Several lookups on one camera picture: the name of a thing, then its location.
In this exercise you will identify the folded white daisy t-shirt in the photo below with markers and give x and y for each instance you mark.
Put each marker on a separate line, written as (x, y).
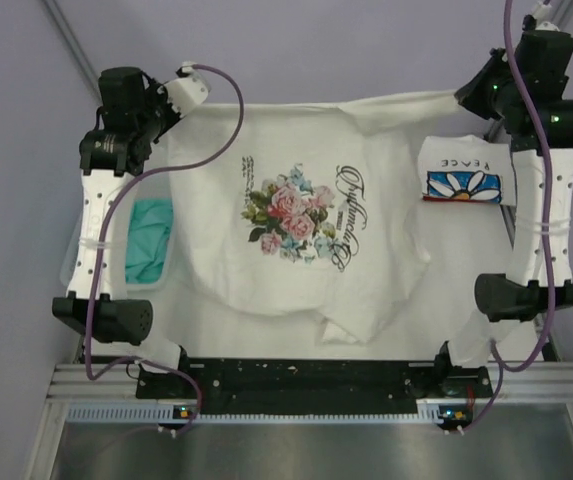
(466, 169)

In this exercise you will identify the grey slotted cable duct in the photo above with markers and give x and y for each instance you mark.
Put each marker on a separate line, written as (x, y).
(167, 414)

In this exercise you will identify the white floral print t-shirt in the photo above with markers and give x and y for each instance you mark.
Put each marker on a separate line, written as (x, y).
(306, 209)

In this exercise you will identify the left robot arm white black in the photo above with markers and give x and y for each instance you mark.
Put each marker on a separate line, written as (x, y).
(135, 111)

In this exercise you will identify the white plastic laundry basket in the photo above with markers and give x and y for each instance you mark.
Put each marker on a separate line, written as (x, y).
(166, 250)

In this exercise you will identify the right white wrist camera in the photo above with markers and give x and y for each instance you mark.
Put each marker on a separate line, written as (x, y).
(539, 18)

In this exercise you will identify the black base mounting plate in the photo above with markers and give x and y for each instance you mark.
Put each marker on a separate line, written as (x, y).
(314, 387)

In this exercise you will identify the left aluminium corner post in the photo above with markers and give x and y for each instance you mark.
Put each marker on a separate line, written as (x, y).
(72, 45)

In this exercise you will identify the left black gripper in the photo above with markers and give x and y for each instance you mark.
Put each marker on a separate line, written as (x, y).
(159, 95)

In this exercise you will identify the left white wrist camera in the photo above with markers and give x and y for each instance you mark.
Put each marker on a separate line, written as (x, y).
(187, 90)

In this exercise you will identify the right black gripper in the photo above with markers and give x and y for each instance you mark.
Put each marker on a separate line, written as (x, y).
(469, 95)

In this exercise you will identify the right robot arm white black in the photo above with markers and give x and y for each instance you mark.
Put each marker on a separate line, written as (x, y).
(522, 85)

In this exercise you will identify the right aluminium corner post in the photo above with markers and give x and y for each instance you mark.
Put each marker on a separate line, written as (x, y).
(556, 12)

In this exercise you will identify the teal t-shirt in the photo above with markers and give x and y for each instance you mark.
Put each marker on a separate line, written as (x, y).
(148, 240)

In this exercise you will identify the aluminium front frame rail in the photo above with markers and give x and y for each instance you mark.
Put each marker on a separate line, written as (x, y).
(542, 383)

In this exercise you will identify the aluminium corner post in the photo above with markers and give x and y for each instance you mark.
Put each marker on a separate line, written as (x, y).
(72, 45)
(556, 12)

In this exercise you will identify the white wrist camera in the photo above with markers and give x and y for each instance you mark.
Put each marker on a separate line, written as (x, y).
(539, 18)
(187, 90)

